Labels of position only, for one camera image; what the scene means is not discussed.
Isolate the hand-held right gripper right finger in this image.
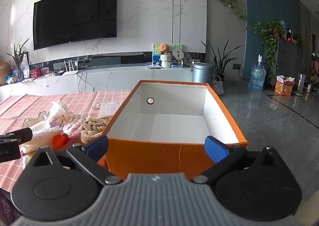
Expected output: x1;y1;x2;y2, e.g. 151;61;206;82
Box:
193;136;290;188

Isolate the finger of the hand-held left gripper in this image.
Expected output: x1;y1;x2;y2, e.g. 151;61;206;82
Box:
0;128;33;146

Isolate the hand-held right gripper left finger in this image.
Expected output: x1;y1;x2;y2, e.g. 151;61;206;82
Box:
24;135;123;187

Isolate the cream fleece-lined soft cloth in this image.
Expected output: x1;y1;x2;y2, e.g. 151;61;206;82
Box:
20;126;64;154

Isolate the brown fluffy plush towel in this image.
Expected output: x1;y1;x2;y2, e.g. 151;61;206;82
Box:
79;115;113;145

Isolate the orange cardboard box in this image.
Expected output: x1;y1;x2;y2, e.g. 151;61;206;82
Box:
101;80;248;181

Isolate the white ruffled soft cloth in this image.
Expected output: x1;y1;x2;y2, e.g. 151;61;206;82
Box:
22;112;50;129

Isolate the pink knitted soft toy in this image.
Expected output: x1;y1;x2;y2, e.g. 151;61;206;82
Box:
63;114;88;140

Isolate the orange soft toy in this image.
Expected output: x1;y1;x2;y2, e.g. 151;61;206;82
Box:
52;134;71;152

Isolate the pink checked tablecloth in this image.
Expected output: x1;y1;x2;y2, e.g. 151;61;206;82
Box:
0;90;133;192

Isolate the clear plastic cup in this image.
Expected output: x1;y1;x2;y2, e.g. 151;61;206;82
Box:
97;101;118;119

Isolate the purple and white doll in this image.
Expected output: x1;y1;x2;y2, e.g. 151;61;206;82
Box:
48;100;76;128

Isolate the woven basket bag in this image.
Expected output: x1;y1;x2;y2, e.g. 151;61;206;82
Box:
212;75;225;96

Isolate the white marble television console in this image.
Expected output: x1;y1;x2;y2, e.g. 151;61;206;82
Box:
0;63;208;102

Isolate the potted plant in glass vase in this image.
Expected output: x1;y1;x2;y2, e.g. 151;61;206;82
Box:
6;39;31;83

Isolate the blue metal trash can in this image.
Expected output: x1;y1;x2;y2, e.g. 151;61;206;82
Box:
191;62;215;83

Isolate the white router with antennas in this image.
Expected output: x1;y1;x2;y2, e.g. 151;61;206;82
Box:
61;59;79;76

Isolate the blue water dispenser bottle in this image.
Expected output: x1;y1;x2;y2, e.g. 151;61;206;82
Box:
248;55;266;91

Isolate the long-leaved potted plant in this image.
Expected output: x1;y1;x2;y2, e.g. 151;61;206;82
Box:
201;39;243;85

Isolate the red printed carton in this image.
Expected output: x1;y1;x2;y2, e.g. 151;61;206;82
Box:
275;75;296;96

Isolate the green and blue painting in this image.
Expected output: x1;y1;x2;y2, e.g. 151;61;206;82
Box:
152;43;184;67

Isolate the dark grey cabinet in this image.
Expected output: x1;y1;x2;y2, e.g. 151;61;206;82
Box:
270;37;305;90

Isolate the trailing pothos plant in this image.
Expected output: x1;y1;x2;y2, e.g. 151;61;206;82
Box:
246;20;285;80

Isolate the hanging vine plant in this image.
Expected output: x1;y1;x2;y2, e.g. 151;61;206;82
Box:
212;0;249;24

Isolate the black power cable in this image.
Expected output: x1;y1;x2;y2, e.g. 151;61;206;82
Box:
77;66;96;93

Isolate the black wall television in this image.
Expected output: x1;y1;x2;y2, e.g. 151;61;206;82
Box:
33;0;118;51

